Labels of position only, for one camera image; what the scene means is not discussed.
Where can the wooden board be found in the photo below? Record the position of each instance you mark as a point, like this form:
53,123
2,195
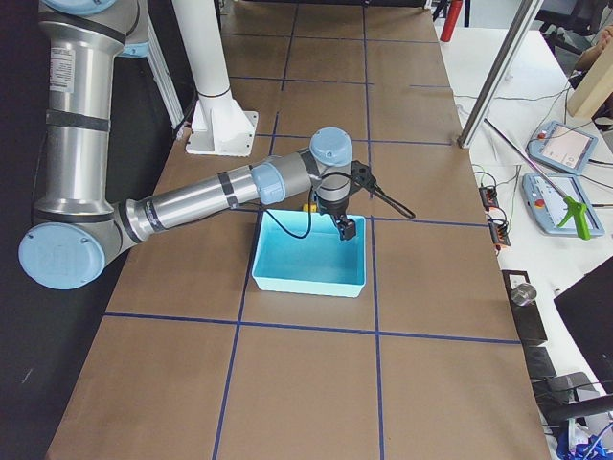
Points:
594,89

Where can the metal cup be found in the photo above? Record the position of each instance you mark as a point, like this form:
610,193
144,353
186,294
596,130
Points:
523,294

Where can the red cylinder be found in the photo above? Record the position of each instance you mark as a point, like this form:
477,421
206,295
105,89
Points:
454,8

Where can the turquoise plastic bin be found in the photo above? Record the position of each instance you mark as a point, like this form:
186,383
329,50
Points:
303,253

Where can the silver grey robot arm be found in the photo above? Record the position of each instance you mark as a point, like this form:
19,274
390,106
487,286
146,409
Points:
98,202

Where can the far teach pendant tablet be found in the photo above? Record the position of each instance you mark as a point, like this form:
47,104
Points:
563,148

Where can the near teach pendant tablet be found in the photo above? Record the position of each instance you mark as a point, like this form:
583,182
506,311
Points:
548,209

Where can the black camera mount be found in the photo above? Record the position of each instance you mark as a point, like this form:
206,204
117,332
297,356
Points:
361,178

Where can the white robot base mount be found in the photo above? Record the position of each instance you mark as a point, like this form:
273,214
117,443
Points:
219,125

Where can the aluminium frame post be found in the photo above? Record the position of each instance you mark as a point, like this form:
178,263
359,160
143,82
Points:
518,29

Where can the teach pendant tablet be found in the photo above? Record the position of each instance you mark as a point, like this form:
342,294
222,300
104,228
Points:
563,148
548,209

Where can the black monitor corner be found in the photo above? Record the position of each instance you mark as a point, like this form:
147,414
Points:
586,310

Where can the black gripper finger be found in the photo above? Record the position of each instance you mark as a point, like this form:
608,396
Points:
346,227

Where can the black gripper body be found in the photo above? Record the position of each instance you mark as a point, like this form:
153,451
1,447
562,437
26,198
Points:
336,214

